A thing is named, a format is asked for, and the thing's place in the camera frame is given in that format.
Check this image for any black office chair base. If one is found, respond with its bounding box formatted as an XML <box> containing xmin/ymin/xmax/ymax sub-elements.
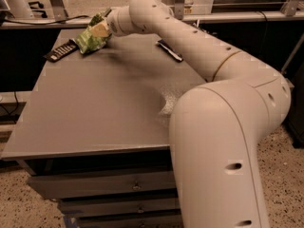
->
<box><xmin>28</xmin><ymin>1</ymin><xmax>48</xmax><ymax>18</ymax></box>

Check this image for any blue chip bag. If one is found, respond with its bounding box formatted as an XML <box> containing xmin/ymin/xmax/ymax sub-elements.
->
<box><xmin>156</xmin><ymin>39</ymin><xmax>183</xmax><ymax>62</ymax></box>

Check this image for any black rxbar chocolate bar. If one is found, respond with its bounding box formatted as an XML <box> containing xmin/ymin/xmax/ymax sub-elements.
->
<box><xmin>45</xmin><ymin>40</ymin><xmax>78</xmax><ymax>63</ymax></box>

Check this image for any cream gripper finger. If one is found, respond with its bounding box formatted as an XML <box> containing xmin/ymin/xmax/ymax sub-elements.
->
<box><xmin>90</xmin><ymin>21</ymin><xmax>111</xmax><ymax>37</ymax></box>

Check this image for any bottom grey drawer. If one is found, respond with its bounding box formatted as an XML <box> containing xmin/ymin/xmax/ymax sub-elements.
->
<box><xmin>77</xmin><ymin>214</ymin><xmax>182</xmax><ymax>228</ymax></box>

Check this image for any metal railing ledge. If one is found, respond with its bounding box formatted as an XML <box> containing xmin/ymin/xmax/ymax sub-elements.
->
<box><xmin>0</xmin><ymin>10</ymin><xmax>304</xmax><ymax>29</ymax></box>

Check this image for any middle grey drawer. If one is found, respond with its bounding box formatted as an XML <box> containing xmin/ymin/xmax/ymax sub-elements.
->
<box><xmin>59</xmin><ymin>197</ymin><xmax>180</xmax><ymax>218</ymax></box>

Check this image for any grey drawer cabinet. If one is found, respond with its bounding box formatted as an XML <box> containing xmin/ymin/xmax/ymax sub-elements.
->
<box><xmin>2</xmin><ymin>34</ymin><xmax>203</xmax><ymax>225</ymax></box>

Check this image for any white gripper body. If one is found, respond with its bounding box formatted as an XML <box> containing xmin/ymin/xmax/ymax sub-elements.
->
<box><xmin>106</xmin><ymin>7</ymin><xmax>130</xmax><ymax>37</ymax></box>

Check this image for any grey drawer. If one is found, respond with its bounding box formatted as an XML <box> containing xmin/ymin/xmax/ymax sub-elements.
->
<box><xmin>28</xmin><ymin>169</ymin><xmax>175</xmax><ymax>199</ymax></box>
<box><xmin>59</xmin><ymin>197</ymin><xmax>180</xmax><ymax>218</ymax></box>
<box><xmin>77</xmin><ymin>214</ymin><xmax>182</xmax><ymax>228</ymax></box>

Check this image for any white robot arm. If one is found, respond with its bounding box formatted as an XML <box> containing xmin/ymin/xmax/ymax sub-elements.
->
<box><xmin>101</xmin><ymin>0</ymin><xmax>291</xmax><ymax>228</ymax></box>

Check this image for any black cable on ledge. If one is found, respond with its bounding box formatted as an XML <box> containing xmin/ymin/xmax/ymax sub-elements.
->
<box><xmin>4</xmin><ymin>14</ymin><xmax>91</xmax><ymax>26</ymax></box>

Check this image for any green jalapeno chip bag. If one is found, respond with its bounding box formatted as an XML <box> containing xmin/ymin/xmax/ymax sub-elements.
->
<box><xmin>73</xmin><ymin>13</ymin><xmax>111</xmax><ymax>54</ymax></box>

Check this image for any top grey drawer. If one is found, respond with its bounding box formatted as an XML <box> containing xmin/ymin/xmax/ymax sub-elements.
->
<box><xmin>28</xmin><ymin>169</ymin><xmax>175</xmax><ymax>199</ymax></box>

